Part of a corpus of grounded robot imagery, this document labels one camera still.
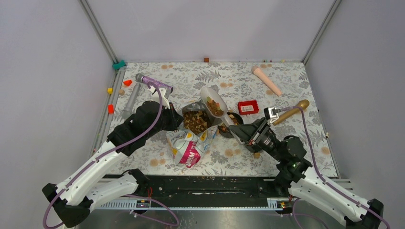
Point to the pet food kibble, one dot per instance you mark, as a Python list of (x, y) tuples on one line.
[(196, 121)]

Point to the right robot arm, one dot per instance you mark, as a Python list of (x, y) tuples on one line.
[(300, 178)]

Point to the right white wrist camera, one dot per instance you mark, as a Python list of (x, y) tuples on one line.
[(271, 114)]

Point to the floral patterned table mat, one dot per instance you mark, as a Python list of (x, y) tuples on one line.
[(234, 82)]

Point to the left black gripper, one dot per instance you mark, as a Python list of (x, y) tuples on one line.
[(175, 118)]

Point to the pink toy microphone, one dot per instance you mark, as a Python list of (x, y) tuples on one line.
[(257, 71)]

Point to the purple glitter toy microphone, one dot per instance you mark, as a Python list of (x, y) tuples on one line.
[(141, 78)]

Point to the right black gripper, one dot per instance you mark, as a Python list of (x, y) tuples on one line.
[(245, 132)]

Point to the red triangular block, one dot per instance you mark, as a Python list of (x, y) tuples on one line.
[(127, 83)]

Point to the black bowl paw print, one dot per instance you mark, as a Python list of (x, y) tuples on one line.
[(236, 119)]

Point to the red plastic box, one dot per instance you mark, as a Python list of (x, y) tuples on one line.
[(248, 107)]

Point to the gold toy microphone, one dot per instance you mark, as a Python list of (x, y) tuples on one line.
[(303, 104)]

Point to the red block on rail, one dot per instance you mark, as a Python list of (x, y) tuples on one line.
[(110, 109)]

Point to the cat food bag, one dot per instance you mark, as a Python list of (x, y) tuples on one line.
[(186, 147)]

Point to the grey toy microphone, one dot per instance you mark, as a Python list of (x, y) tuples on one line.
[(128, 109)]

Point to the teal plastic block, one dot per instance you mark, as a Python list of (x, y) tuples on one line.
[(119, 65)]

